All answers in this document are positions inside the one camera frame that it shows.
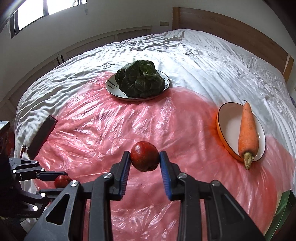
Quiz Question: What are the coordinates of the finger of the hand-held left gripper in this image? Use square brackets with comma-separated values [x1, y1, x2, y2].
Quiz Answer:
[20, 187, 68, 219]
[9, 158, 68, 181]

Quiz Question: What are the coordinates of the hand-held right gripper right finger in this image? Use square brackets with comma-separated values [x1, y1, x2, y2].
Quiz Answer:
[159, 151, 266, 241]

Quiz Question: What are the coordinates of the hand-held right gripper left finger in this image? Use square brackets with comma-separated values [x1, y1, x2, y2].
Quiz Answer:
[24, 151, 131, 241]

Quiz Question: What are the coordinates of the red plum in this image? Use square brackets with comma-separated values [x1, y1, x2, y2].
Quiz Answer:
[54, 175, 73, 189]
[130, 141, 160, 172]

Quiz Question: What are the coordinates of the phone in red case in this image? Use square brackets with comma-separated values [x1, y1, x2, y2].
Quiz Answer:
[27, 115, 58, 159]

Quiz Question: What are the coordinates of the pink plastic sheet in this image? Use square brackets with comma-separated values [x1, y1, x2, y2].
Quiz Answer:
[28, 71, 296, 241]

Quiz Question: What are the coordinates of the orange rimmed oval dish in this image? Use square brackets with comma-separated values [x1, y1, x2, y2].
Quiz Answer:
[216, 102, 267, 163]

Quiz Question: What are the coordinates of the white patterned plate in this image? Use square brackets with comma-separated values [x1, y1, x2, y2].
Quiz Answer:
[105, 70, 170, 102]

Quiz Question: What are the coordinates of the dark green leafy vegetable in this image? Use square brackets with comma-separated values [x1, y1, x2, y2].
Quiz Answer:
[115, 60, 165, 99]

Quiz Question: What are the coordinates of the carrot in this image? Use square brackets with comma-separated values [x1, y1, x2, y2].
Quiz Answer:
[238, 100, 259, 170]

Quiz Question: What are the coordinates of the white bed sheet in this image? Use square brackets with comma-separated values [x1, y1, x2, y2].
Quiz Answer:
[14, 29, 294, 232]

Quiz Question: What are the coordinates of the wooden headboard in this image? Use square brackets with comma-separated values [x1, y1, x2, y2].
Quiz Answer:
[172, 7, 295, 84]

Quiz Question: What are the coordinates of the window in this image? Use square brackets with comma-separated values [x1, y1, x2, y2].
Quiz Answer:
[7, 0, 87, 39]

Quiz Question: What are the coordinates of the red braided lanyard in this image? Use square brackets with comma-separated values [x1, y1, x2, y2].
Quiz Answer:
[20, 144, 29, 160]

